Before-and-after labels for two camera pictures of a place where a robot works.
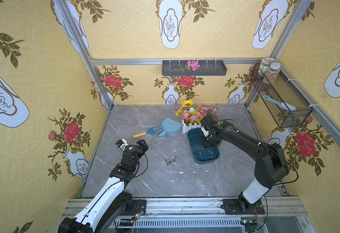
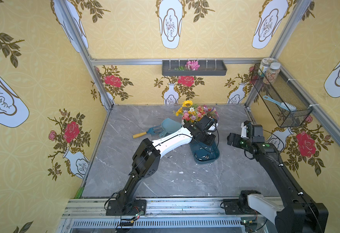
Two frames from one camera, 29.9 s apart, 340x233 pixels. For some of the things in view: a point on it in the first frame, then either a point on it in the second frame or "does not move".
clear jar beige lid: (264, 65) to (272, 74)
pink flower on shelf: (192, 65) does not move
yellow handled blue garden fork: (151, 131) does not move
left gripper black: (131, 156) to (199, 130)
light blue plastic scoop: (170, 125) does not move
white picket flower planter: (192, 115) does not move
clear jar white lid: (272, 74) to (265, 65)
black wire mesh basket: (287, 106) does not move
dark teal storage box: (201, 155) does not move
